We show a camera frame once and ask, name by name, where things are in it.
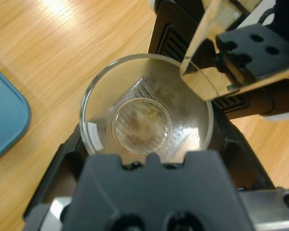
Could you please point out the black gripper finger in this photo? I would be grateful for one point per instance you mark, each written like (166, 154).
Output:
(245, 166)
(60, 166)

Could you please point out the clear glass cup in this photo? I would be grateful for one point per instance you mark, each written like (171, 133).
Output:
(139, 125)

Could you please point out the white capsule coffee machine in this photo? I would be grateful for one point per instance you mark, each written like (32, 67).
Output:
(250, 48)

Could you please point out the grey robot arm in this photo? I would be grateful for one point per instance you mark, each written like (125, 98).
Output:
(262, 211)

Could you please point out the teal plastic tray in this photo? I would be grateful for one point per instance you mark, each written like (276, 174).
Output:
(4, 113)

